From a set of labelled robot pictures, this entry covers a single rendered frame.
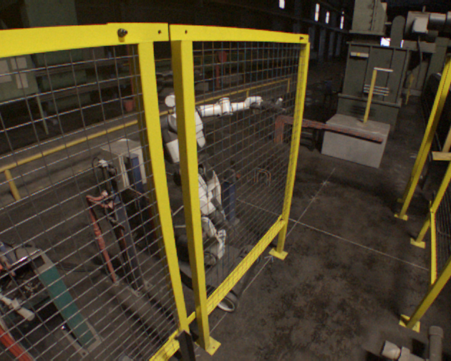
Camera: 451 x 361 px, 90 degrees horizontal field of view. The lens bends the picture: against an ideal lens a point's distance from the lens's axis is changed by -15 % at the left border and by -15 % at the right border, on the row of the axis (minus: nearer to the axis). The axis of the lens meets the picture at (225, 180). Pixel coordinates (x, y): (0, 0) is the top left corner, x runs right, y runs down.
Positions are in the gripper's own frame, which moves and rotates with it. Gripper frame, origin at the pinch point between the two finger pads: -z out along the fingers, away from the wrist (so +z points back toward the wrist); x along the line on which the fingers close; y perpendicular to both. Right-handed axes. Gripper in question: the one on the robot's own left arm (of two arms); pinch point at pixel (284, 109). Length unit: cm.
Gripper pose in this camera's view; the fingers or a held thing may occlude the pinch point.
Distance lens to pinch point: 197.0
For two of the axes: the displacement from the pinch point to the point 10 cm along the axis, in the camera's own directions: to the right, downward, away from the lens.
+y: 0.0, -8.7, -4.9
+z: -8.2, -2.8, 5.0
